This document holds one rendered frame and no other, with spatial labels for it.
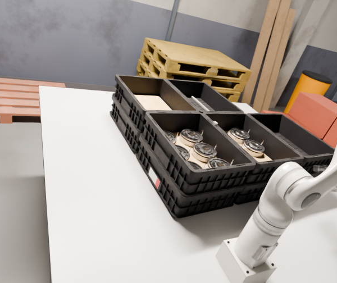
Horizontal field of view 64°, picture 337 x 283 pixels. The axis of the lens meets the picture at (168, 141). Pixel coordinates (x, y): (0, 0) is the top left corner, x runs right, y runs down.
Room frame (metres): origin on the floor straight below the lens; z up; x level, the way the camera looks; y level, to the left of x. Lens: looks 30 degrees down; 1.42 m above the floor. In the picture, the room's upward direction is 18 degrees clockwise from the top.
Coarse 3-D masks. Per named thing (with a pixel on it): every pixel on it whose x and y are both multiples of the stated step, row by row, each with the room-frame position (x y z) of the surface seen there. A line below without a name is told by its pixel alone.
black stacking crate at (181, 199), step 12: (144, 144) 0.96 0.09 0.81; (144, 156) 0.95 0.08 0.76; (144, 168) 0.93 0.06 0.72; (156, 168) 0.88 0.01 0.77; (168, 180) 0.78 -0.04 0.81; (168, 192) 0.78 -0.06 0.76; (216, 192) 0.79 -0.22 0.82; (228, 192) 0.83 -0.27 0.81; (168, 204) 0.76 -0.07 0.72; (180, 204) 0.72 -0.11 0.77; (192, 204) 0.75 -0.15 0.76; (204, 204) 0.78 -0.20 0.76; (216, 204) 0.82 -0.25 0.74; (228, 204) 0.86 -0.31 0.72; (180, 216) 0.72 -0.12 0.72
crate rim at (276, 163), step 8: (208, 112) 1.22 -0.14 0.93; (216, 112) 1.25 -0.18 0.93; (224, 112) 1.29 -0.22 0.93; (264, 128) 1.25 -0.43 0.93; (296, 152) 1.09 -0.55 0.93; (256, 160) 0.91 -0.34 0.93; (272, 160) 0.95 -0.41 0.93; (280, 160) 0.97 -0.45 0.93; (288, 160) 0.99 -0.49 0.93; (296, 160) 1.02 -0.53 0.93
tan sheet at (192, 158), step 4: (176, 144) 1.01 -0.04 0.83; (180, 144) 1.02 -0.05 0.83; (184, 144) 1.03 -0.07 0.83; (188, 148) 1.01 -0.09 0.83; (192, 148) 1.02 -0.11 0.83; (192, 156) 0.96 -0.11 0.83; (192, 160) 0.93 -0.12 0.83; (196, 160) 0.94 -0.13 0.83; (200, 164) 0.92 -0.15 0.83; (204, 164) 0.93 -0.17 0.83
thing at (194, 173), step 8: (152, 112) 1.03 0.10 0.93; (160, 112) 1.06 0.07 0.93; (168, 112) 1.08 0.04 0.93; (176, 112) 1.11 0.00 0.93; (184, 112) 1.13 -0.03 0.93; (192, 112) 1.16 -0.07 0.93; (152, 120) 0.96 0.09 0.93; (208, 120) 1.13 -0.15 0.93; (152, 128) 0.94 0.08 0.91; (160, 128) 0.92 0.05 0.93; (216, 128) 1.08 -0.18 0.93; (160, 136) 0.89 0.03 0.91; (224, 136) 1.02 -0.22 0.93; (168, 144) 0.83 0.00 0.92; (232, 144) 0.98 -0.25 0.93; (176, 152) 0.79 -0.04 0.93; (240, 152) 0.94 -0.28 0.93; (184, 160) 0.76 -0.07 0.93; (248, 160) 0.90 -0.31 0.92; (184, 168) 0.74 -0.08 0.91; (192, 168) 0.72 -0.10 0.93; (208, 168) 0.75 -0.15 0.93; (216, 168) 0.77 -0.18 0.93; (224, 168) 0.78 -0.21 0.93; (232, 168) 0.80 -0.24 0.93; (240, 168) 0.83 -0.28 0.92; (248, 168) 0.85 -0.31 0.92; (192, 176) 0.71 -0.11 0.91; (200, 176) 0.72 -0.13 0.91
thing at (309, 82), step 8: (304, 72) 4.52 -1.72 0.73; (312, 72) 4.72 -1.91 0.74; (304, 80) 4.45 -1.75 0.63; (312, 80) 4.37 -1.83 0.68; (320, 80) 4.34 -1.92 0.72; (328, 80) 4.44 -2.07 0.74; (296, 88) 4.55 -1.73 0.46; (304, 88) 4.41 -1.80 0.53; (312, 88) 4.36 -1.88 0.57; (320, 88) 4.35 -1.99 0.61; (296, 96) 4.47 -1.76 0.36; (288, 104) 4.55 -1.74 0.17
